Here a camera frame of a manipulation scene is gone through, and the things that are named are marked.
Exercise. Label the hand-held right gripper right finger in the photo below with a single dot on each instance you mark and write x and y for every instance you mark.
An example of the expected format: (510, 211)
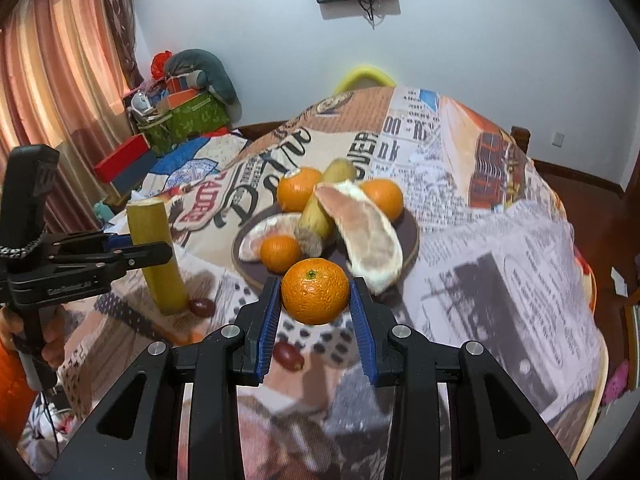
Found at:
(361, 325)

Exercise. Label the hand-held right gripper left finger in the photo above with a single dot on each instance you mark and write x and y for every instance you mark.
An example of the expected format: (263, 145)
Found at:
(270, 320)

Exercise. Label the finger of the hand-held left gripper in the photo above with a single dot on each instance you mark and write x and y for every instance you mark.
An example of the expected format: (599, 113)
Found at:
(142, 255)
(117, 242)

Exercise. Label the yellow-green banana piece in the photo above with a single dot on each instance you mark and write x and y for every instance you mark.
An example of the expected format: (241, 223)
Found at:
(150, 220)

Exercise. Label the orange with green stem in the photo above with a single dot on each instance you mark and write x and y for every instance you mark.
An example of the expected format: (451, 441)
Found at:
(315, 290)

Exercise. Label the small orange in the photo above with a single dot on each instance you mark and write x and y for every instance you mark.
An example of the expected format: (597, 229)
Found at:
(280, 253)

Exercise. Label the large peeled pomelo segment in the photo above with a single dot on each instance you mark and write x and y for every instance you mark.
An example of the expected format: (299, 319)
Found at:
(365, 240)

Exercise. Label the small pomelo segment with peel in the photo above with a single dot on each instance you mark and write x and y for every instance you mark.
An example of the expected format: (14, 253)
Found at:
(260, 235)

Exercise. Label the dark purple plate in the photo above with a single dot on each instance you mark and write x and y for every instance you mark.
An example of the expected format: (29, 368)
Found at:
(409, 237)

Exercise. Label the person's left hand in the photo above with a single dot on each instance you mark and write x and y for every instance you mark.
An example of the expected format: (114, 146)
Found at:
(55, 335)

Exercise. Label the dark red grape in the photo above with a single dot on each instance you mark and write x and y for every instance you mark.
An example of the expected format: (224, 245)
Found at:
(201, 306)
(288, 355)

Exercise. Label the red and blue box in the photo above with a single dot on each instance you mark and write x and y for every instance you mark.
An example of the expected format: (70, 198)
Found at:
(125, 160)

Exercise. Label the blue patterned cloth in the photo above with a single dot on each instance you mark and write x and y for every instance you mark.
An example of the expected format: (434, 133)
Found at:
(200, 160)

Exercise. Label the orange striped curtain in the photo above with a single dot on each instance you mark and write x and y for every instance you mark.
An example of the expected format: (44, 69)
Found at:
(60, 85)

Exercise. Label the white plastic item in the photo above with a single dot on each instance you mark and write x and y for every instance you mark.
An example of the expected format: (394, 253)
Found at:
(142, 105)

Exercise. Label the green patterned storage bag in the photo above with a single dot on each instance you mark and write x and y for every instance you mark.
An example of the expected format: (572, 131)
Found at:
(190, 120)

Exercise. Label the newspaper print blanket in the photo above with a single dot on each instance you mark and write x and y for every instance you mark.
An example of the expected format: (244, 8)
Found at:
(500, 270)

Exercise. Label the orange box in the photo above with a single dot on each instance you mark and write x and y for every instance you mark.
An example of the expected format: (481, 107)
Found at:
(184, 96)

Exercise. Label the red plastic bag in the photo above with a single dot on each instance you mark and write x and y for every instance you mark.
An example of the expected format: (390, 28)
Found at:
(160, 62)

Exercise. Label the brown patterned curtain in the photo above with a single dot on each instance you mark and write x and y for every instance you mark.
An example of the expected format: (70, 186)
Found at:
(122, 25)

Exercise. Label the white paper scrap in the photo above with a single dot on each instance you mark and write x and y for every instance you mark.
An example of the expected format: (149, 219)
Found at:
(618, 282)

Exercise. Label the pink slipper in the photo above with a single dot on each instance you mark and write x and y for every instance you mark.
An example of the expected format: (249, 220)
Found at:
(617, 385)

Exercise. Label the white wall socket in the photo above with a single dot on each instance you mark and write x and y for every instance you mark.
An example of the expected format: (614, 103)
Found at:
(558, 138)

